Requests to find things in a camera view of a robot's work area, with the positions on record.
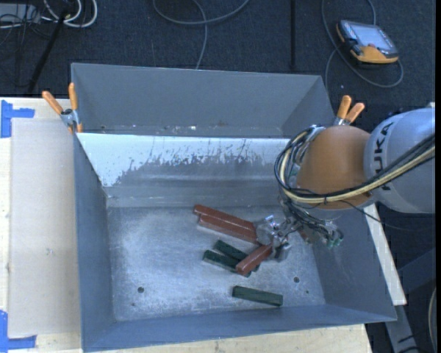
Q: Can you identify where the grey metal bin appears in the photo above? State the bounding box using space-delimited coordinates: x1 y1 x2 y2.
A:
70 63 398 353

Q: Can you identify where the red-brown block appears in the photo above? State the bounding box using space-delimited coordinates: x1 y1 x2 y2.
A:
197 214 260 245
193 204 257 235
234 243 273 277

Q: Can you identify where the dark green flat block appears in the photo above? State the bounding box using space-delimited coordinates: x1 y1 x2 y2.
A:
201 249 251 279
212 239 250 261
232 285 284 307

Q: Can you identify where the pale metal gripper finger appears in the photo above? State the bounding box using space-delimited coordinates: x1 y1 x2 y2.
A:
256 214 282 246
273 240 294 263

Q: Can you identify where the pale wood flat board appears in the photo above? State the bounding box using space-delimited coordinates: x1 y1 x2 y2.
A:
7 117 82 340

